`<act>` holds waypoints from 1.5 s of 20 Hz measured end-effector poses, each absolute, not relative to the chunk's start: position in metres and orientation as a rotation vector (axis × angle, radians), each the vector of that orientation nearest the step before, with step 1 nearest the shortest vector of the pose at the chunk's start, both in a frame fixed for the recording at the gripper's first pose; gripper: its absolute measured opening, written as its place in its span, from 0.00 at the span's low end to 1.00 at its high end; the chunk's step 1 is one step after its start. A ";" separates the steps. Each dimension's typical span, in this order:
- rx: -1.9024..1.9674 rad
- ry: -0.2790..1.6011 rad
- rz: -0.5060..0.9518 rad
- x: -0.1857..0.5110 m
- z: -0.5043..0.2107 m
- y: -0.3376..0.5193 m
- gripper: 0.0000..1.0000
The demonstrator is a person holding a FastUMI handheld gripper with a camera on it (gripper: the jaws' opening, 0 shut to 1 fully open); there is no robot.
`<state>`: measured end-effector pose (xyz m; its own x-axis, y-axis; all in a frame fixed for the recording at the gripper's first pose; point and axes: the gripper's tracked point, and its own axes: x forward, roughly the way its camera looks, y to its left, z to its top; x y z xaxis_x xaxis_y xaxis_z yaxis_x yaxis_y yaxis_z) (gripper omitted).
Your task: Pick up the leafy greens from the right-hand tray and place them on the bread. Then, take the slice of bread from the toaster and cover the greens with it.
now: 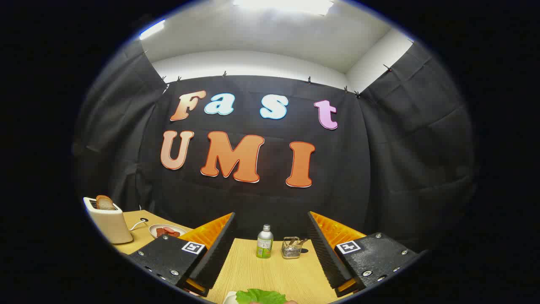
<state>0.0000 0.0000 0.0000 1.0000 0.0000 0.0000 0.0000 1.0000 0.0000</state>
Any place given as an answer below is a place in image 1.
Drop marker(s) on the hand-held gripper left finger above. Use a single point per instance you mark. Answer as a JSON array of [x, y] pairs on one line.
[[219, 253]]

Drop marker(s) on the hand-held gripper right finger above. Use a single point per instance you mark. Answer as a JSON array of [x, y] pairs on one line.
[[325, 253]]

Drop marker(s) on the green lettuce leaf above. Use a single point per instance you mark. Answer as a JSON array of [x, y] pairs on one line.
[[259, 296]]

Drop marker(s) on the toasted bread slice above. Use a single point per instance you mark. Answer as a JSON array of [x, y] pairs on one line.
[[104, 203]]

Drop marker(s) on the green label metal bottle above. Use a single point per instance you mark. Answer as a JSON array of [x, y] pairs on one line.
[[264, 247]]

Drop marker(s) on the square white plate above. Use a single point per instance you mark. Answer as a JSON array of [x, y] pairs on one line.
[[230, 299]]

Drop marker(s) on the brown meat piece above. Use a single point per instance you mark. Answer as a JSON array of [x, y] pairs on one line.
[[173, 232], [160, 232]]

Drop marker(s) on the round white plate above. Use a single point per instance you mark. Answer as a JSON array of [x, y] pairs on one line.
[[152, 231]]

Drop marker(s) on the black backdrop cloth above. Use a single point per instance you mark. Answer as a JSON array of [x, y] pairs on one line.
[[358, 169]]

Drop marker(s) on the white toaster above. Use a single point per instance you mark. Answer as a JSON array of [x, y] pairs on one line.
[[109, 226]]

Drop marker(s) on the ceiling light panel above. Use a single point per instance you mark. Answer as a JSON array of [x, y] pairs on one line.
[[282, 6]]

